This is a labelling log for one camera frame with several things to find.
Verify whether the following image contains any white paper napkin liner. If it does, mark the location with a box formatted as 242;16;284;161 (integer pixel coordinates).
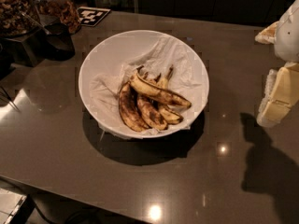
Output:
89;36;209;137

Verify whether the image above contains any glass jar of nuts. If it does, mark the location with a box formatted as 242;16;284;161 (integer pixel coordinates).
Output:
0;0;39;37

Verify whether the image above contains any glass jar of snacks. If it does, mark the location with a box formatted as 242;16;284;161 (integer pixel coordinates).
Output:
33;0;80;35

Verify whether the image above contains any middle brown spotted banana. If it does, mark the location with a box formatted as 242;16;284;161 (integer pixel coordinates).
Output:
136;94;168;131

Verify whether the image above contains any brown spotted banana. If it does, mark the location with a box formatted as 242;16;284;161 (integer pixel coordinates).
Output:
119;82;149;133
136;94;168;131

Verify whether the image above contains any dark metal stand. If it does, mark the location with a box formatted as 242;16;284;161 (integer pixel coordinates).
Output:
0;29;45;67

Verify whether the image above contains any black white marker tag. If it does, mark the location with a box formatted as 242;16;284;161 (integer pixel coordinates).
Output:
78;7;110;27

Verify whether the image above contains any right yellow spotted banana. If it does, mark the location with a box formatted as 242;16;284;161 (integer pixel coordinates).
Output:
157;66;183;125

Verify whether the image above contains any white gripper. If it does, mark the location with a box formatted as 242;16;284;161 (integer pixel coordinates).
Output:
255;0;299;128

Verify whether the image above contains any white bowl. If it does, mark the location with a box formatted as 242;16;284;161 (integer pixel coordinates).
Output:
78;29;210;140

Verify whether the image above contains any left brown spotted banana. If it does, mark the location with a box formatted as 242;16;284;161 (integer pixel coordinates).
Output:
119;82;149;133

